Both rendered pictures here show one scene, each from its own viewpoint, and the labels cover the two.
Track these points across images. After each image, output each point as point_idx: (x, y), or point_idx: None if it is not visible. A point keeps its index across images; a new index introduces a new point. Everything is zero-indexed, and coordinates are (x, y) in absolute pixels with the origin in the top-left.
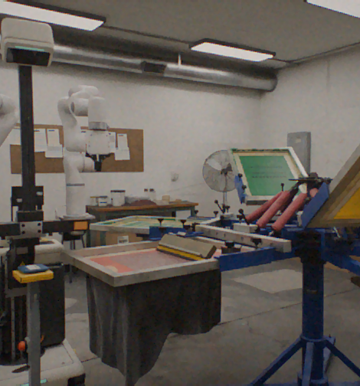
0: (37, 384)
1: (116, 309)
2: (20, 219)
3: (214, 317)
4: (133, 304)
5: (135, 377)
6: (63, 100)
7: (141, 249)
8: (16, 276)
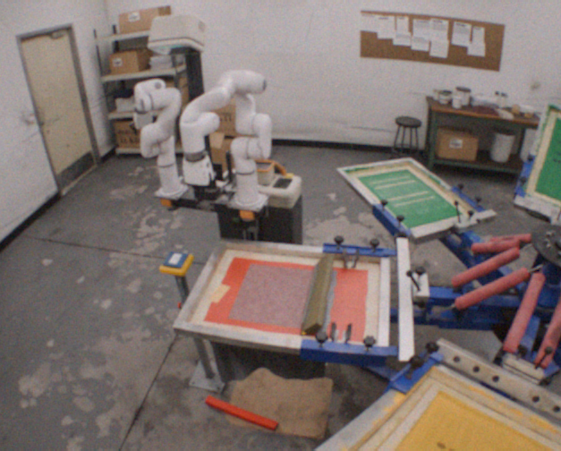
0: None
1: None
2: (196, 196)
3: (315, 373)
4: (212, 342)
5: (226, 379)
6: None
7: (305, 257)
8: None
